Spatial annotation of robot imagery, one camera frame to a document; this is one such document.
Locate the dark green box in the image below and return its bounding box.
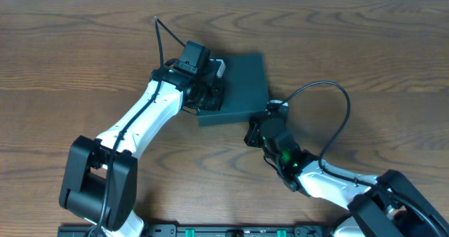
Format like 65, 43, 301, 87
197, 53, 269, 127

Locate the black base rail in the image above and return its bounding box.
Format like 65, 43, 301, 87
58, 224, 337, 237

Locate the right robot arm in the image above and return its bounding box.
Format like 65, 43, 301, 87
244, 113, 448, 236

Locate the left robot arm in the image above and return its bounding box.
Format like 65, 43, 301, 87
59, 65, 225, 236

